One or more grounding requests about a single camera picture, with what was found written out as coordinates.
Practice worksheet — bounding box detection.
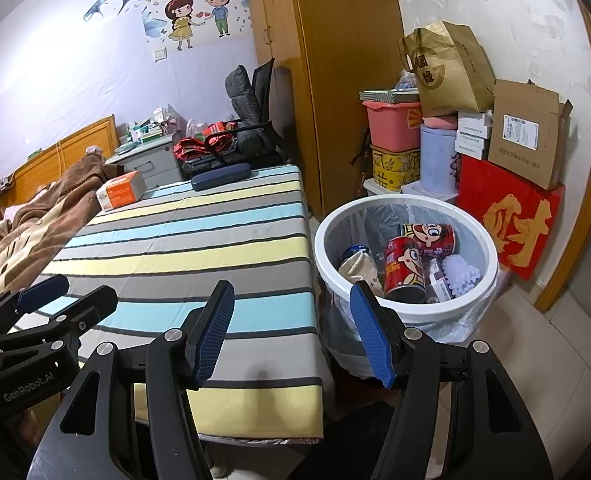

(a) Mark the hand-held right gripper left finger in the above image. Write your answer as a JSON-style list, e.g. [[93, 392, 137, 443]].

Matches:
[[28, 280, 236, 480]]

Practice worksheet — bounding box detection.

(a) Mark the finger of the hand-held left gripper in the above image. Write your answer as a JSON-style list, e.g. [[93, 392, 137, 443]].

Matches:
[[0, 274, 70, 336], [35, 285, 118, 356]]

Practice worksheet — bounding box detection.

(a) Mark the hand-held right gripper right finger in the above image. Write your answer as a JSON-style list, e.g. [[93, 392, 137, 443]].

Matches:
[[349, 280, 546, 480]]

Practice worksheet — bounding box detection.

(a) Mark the clear plastic bin liner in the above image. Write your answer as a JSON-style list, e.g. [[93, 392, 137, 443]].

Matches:
[[320, 200, 499, 376]]

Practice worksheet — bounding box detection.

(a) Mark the white round bin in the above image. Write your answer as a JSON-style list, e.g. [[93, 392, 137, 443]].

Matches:
[[314, 195, 499, 326]]

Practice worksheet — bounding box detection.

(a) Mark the crushed beige paper cup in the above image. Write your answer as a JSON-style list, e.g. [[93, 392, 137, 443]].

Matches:
[[338, 250, 382, 288]]

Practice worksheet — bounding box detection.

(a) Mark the red cartoon can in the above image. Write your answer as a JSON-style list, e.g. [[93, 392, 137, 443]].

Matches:
[[400, 223, 457, 261], [384, 236, 429, 303]]

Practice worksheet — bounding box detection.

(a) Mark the purple drink carton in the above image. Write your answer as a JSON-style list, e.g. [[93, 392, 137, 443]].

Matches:
[[425, 257, 451, 303]]

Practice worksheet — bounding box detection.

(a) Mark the short white foam net sleeve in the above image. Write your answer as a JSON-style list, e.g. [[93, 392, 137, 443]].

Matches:
[[443, 254, 482, 297]]

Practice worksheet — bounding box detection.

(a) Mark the brown blanket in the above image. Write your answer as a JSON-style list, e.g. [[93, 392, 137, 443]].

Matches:
[[0, 152, 126, 306]]

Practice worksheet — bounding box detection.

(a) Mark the striped tablecloth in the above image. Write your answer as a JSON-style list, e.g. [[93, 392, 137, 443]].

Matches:
[[5, 164, 329, 441]]

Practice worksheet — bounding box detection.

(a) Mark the orange white box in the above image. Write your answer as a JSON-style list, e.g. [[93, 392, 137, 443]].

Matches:
[[96, 171, 146, 211]]

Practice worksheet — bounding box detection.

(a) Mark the wooden headboard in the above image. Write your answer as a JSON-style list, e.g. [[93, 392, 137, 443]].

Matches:
[[0, 115, 117, 203]]

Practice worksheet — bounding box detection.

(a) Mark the dark blue glasses case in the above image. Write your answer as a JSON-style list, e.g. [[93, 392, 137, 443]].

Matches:
[[191, 163, 252, 192]]

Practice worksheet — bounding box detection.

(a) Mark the grey nightstand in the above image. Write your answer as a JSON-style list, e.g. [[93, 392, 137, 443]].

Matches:
[[104, 140, 186, 191]]

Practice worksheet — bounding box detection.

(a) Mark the yellow patterned box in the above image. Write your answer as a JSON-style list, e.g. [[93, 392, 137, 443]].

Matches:
[[370, 146, 422, 193]]

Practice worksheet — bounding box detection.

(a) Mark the pile of small boxes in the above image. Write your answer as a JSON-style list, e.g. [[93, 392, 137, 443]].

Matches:
[[116, 105, 178, 143]]

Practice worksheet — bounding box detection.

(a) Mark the pale blue cylinder container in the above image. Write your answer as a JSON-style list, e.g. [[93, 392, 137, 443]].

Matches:
[[419, 126, 460, 196]]

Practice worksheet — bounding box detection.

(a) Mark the red patterned bag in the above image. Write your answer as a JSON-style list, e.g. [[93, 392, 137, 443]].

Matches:
[[174, 121, 241, 158]]

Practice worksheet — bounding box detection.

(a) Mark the red gift box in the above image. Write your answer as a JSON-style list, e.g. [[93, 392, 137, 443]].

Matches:
[[456, 155, 566, 281]]

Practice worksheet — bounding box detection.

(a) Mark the pink storage bin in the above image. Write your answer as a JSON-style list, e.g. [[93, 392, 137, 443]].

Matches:
[[363, 101, 423, 152]]

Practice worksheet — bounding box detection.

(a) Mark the flat patterned box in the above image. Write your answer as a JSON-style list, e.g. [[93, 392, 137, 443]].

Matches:
[[359, 89, 420, 106]]

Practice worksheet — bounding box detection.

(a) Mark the grey cushion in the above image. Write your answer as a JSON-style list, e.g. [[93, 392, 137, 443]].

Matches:
[[224, 65, 268, 121]]

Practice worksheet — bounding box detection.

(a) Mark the open cardboard box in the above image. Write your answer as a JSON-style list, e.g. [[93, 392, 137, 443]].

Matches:
[[488, 79, 573, 191]]

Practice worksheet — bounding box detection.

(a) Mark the wooden wardrobe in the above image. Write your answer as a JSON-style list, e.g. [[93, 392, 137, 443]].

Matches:
[[242, 0, 403, 221]]

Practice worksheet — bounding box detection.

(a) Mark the black office chair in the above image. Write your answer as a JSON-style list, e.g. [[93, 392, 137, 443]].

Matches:
[[205, 58, 296, 168]]

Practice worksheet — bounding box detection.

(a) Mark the brown paper bag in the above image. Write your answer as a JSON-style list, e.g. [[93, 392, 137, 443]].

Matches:
[[401, 21, 496, 118]]

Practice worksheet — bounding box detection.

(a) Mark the wooden door frame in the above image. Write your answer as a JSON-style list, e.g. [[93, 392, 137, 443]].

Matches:
[[534, 0, 591, 313]]

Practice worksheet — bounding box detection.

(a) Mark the cartoon couple wall sticker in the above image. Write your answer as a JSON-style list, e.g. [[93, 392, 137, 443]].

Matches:
[[82, 0, 253, 51]]

